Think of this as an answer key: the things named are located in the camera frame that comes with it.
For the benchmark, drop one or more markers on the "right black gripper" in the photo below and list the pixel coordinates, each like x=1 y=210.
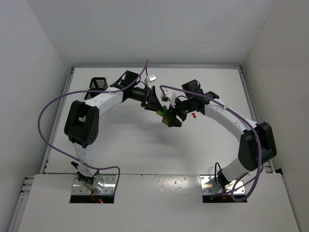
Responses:
x=175 y=110

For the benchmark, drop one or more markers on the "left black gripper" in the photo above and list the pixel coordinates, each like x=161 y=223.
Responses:
x=147 y=97

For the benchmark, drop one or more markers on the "lego block pile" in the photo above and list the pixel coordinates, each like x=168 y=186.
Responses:
x=164 y=113

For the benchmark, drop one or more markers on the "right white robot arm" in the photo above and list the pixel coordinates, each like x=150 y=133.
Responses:
x=256 y=140

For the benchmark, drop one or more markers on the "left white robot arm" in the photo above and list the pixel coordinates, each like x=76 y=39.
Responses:
x=82 y=124

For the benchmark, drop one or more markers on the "black slotted container far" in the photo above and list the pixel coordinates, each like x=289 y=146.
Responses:
x=98 y=83

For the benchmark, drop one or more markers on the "white front cover panel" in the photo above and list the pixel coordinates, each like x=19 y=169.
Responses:
x=156 y=203

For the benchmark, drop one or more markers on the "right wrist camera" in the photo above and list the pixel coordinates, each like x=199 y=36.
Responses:
x=169 y=96

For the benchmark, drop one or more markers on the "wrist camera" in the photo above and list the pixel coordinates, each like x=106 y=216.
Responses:
x=149 y=79
x=169 y=96

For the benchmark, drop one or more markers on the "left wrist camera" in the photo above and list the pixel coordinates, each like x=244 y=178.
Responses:
x=149 y=79

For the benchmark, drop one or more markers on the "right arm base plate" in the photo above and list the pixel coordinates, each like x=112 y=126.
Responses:
x=209 y=187

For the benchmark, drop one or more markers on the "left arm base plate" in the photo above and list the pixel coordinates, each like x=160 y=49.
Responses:
x=102 y=185

